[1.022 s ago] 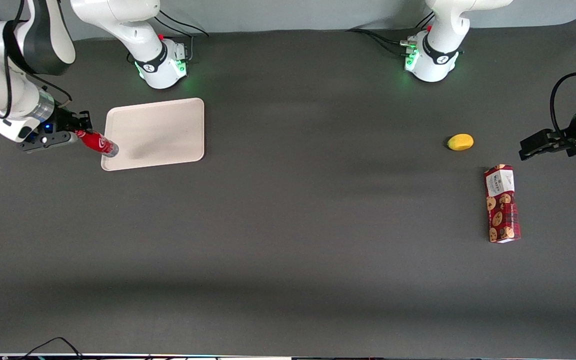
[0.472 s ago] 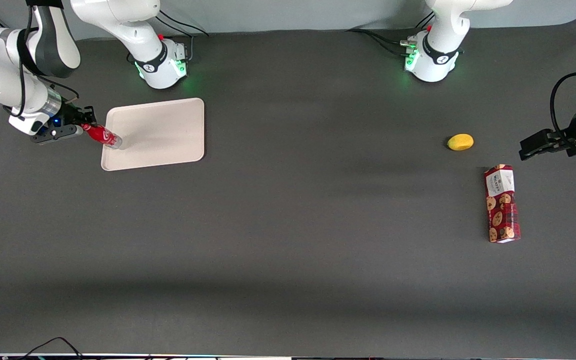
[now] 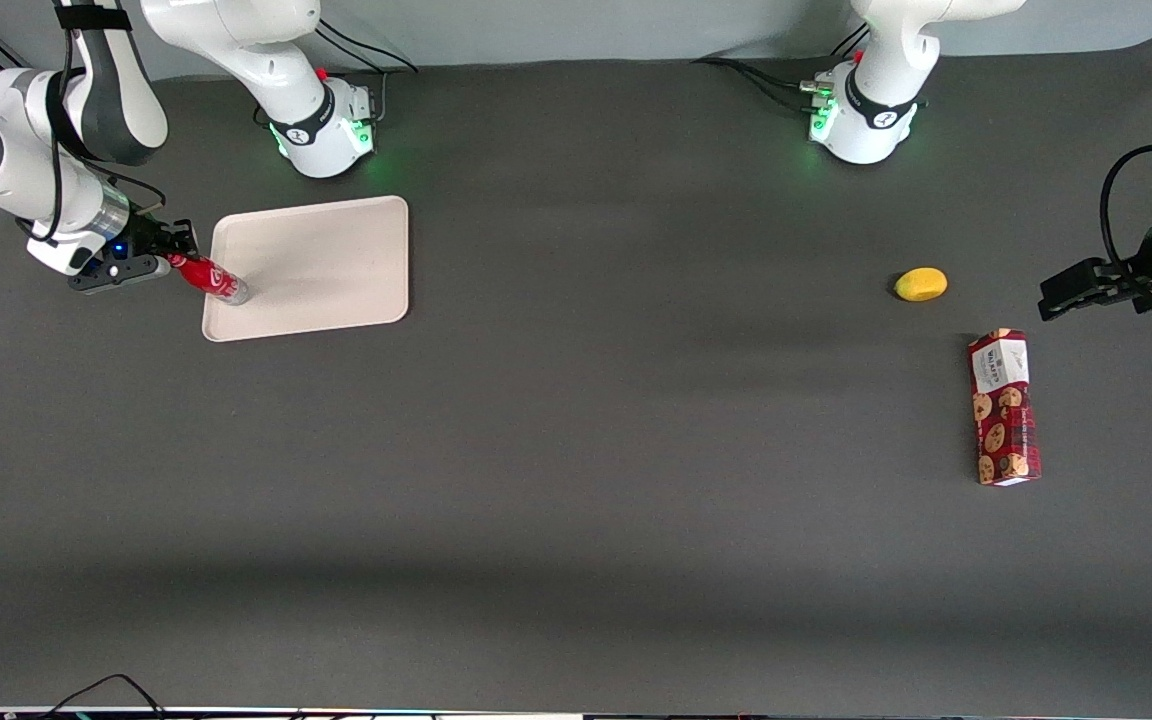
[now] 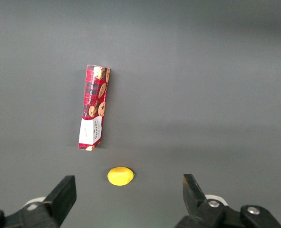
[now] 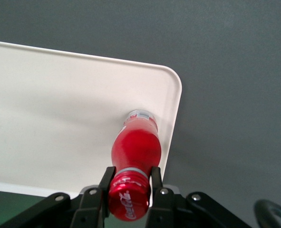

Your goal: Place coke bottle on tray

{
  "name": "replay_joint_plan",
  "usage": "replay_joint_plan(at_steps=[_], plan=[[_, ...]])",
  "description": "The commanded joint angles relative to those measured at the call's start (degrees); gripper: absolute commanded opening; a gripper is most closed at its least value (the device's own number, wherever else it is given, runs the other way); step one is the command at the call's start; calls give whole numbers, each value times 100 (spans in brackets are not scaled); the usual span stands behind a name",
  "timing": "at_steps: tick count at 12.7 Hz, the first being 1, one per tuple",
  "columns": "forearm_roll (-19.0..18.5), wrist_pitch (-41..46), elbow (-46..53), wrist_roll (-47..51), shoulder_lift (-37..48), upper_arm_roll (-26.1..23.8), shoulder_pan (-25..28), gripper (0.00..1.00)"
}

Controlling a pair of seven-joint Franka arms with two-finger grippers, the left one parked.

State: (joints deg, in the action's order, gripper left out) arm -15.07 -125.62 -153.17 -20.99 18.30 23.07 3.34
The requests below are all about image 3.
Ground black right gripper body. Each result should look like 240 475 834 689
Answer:
114 212 177 263

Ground black left base cables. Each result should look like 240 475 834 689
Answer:
692 20 872 113

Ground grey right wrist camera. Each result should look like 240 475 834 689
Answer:
68 254 161 294

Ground white rectangular tray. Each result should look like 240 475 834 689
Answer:
201 195 411 343

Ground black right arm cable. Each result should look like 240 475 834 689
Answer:
26 0 169 247

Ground black base cables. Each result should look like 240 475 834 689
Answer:
254 18 420 129
692 20 872 113

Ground red cookie box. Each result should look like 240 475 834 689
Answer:
967 328 1044 488

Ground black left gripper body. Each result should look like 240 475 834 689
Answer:
1076 203 1152 313

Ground black cable at table edge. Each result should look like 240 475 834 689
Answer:
41 673 169 720

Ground red coke bottle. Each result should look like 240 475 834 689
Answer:
167 253 250 306

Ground yellow lemon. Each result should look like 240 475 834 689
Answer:
893 267 949 303

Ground black right base cables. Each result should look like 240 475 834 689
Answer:
254 18 420 129

